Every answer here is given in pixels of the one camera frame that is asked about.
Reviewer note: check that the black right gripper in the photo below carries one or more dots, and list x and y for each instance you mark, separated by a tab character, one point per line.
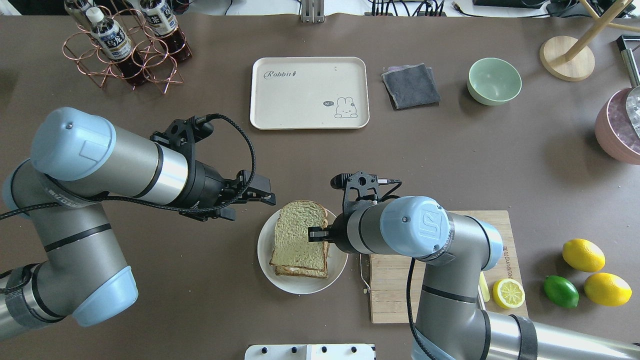
340	234

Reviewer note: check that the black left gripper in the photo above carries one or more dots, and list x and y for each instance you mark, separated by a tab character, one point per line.
206	184

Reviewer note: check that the bread slice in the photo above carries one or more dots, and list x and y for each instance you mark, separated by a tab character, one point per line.
292	271
291	245

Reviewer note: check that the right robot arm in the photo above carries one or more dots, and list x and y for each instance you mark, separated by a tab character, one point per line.
455	248

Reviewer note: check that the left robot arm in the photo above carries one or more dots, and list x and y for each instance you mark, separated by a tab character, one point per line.
78	161

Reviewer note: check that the cream rabbit tray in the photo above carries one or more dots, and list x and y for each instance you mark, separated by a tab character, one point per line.
304	93

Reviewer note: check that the white oval plate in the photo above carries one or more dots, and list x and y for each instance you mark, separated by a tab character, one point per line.
298	285

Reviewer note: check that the yellow peeler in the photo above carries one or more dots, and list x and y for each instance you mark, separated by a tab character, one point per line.
484	287

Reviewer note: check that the grey folded cloth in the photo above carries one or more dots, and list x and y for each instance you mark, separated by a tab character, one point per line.
411	85

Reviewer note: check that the tea bottle two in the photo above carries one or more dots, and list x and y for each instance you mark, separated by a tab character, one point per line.
162	21

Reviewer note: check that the tea bottle one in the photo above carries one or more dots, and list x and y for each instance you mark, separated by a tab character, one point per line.
116	45

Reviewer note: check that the half lemon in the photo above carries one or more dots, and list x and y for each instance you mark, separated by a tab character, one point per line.
508	293

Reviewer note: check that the green bowl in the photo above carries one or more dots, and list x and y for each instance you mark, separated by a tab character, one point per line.
493	81

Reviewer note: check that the tea bottle three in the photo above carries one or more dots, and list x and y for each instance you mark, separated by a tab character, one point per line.
77	10

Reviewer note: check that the green lime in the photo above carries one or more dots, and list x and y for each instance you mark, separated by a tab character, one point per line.
561	291

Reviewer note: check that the yellow lemon far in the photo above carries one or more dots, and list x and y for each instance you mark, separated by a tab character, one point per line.
583	255

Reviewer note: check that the yellow lemon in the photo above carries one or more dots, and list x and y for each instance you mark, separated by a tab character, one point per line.
583	255
607	289

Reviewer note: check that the yellow lemon near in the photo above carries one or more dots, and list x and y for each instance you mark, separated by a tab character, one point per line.
607	289

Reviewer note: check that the wooden mug tree stand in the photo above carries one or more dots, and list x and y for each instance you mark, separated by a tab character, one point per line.
570	59

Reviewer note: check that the pink bowl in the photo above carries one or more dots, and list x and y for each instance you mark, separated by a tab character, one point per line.
614	130

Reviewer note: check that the metal ice scoop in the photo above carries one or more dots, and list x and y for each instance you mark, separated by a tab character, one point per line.
627	44

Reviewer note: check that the clear ice cubes pile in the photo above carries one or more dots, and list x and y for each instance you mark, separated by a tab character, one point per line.
632	106

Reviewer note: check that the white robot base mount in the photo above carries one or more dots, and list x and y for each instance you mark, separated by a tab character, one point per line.
322	351

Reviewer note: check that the copper wire bottle rack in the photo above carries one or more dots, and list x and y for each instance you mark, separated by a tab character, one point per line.
139	43

